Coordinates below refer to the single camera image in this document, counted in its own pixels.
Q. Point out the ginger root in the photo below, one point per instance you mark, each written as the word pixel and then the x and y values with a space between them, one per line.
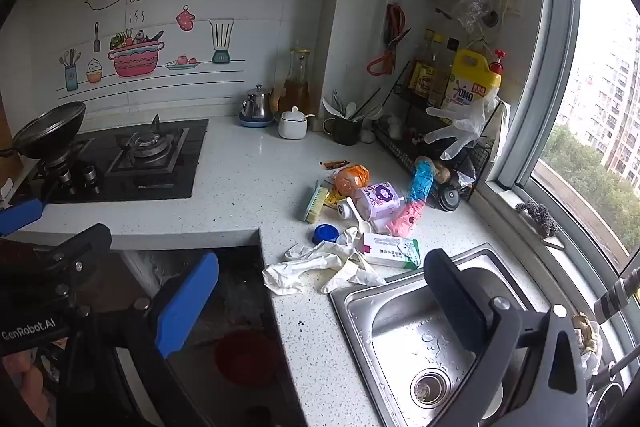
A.
pixel 442 173

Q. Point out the black round lid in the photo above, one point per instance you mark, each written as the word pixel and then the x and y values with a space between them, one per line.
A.
pixel 447 199

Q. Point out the white sugar jar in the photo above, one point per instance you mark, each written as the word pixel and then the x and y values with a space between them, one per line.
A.
pixel 292 127

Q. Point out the green scrub brush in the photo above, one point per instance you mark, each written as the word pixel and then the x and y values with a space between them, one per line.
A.
pixel 312 202

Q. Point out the steel wool scrubber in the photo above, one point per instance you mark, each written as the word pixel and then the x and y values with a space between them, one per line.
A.
pixel 537 217

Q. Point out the black gas stove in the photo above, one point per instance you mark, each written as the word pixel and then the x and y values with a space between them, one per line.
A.
pixel 150 177

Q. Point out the white plastic scoop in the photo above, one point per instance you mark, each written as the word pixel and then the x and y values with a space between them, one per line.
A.
pixel 364 226

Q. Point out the steel faucet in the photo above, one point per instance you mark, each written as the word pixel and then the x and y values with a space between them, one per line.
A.
pixel 617 294

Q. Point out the stainless steel sink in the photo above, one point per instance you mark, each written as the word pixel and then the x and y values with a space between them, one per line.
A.
pixel 400 332

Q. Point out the orange snack bag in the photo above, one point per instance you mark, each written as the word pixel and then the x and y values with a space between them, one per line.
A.
pixel 352 179

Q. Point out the black mesh bag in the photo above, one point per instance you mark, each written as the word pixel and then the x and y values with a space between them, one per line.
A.
pixel 462 177

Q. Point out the black wok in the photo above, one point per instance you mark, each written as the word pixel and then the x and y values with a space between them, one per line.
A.
pixel 50 127

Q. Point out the white wall socket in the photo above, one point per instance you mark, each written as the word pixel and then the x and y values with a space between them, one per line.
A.
pixel 512 2

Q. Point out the dirty dish rag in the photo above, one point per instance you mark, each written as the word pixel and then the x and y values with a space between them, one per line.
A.
pixel 585 337

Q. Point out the white ceramic spoon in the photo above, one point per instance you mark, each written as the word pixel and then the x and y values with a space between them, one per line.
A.
pixel 351 109
pixel 332 108

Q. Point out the garlic bulb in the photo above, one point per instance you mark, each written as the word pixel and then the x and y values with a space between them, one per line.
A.
pixel 394 126
pixel 367 135

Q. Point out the black mug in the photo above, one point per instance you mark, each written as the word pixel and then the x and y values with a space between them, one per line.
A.
pixel 347 132

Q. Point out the steel teapot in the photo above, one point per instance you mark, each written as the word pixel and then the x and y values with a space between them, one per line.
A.
pixel 256 107

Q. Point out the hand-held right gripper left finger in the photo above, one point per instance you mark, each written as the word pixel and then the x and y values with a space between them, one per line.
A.
pixel 187 302

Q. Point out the brown sauce bottle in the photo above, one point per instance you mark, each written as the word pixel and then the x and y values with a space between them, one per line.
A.
pixel 422 79

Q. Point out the clear plastic glove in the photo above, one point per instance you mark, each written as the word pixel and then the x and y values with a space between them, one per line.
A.
pixel 465 127

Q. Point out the yellow snack wrapper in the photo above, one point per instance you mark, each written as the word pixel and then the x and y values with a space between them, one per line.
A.
pixel 334 197

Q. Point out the clear plastic bag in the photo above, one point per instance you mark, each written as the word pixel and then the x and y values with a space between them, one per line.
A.
pixel 472 9

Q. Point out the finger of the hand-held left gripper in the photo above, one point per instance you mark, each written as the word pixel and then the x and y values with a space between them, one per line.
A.
pixel 85 242
pixel 20 216

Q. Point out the dark vinegar bottle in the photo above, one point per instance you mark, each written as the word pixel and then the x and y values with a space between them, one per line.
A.
pixel 452 52

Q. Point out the clear jar purple label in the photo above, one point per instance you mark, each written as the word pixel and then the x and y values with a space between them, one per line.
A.
pixel 380 199

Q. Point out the ivory latex glove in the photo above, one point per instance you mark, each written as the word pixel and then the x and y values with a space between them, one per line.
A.
pixel 350 277

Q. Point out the blue round tray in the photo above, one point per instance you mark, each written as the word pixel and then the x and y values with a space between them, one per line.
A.
pixel 256 124

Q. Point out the glass oil carafe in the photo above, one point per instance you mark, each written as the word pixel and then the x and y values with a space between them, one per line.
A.
pixel 295 92

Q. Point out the kitchen wall sticker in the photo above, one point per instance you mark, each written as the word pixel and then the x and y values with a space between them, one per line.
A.
pixel 135 57

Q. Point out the white plastic ladle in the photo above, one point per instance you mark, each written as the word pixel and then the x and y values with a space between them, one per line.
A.
pixel 375 112

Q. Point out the yellow capped oil bottle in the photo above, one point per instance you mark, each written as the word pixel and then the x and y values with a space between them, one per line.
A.
pixel 439 77

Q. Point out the metal tongs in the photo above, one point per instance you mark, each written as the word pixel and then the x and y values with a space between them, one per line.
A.
pixel 338 102

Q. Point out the blue plastic lid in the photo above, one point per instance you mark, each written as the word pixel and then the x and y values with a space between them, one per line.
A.
pixel 325 234

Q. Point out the white cup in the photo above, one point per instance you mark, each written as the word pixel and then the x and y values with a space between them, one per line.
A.
pixel 492 402

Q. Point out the red pump bottle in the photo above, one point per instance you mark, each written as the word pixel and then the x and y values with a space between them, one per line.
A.
pixel 497 62

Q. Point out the white green medicine box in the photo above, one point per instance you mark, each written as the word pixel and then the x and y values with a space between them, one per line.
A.
pixel 390 252

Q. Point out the dark wooden chopstick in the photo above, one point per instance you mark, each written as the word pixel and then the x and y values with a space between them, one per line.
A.
pixel 370 103
pixel 364 108

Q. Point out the apartment buildings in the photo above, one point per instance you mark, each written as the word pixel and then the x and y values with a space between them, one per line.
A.
pixel 615 97

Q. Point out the yellow detergent bottle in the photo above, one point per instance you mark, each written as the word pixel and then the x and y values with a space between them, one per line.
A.
pixel 475 79

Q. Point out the grey window frame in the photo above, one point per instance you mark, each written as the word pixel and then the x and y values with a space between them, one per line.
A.
pixel 555 57

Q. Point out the blue pink plastic bag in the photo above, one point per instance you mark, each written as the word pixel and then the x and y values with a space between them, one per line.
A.
pixel 417 187

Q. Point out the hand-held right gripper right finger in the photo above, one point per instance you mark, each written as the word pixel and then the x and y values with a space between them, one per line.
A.
pixel 452 302

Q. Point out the white latex glove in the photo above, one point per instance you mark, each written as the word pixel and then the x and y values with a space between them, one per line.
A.
pixel 290 274

